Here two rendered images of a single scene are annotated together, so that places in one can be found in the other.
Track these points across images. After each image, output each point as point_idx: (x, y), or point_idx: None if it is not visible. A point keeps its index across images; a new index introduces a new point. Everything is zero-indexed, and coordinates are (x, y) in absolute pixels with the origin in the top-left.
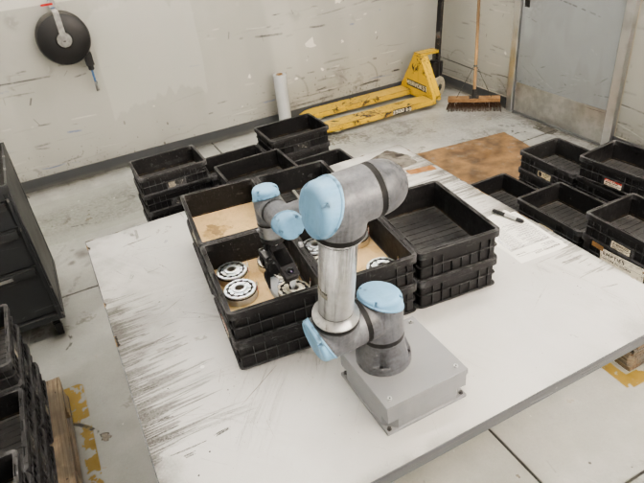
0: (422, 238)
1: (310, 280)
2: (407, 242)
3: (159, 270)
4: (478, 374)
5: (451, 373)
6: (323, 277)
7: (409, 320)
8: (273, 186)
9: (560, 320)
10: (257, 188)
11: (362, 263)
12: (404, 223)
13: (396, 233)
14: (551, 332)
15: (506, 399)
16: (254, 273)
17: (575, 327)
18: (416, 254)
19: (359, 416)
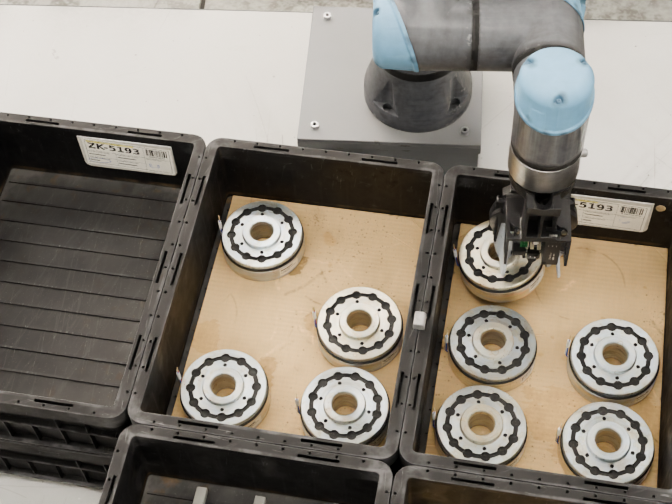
0: (75, 307)
1: (454, 247)
2: (191, 184)
3: None
4: (263, 75)
5: (343, 11)
6: None
7: (314, 126)
8: (534, 61)
9: (34, 88)
10: (577, 76)
11: (273, 307)
12: (53, 388)
13: (182, 229)
14: (74, 77)
15: (269, 23)
16: (543, 435)
17: (31, 65)
18: (210, 142)
19: (499, 106)
